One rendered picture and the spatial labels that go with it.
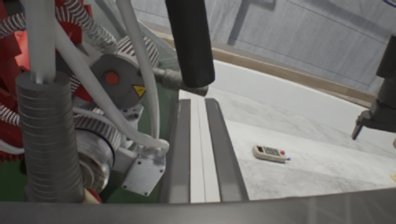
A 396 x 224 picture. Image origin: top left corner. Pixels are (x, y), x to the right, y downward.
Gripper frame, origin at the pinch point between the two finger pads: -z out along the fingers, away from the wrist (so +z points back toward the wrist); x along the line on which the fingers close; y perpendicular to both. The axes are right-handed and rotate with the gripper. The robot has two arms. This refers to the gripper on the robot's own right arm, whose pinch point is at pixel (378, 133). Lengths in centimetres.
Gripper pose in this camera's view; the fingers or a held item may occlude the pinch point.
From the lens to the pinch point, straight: 71.7
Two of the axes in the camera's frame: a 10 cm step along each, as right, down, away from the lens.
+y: -4.1, 5.5, -7.3
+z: -0.7, -8.1, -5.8
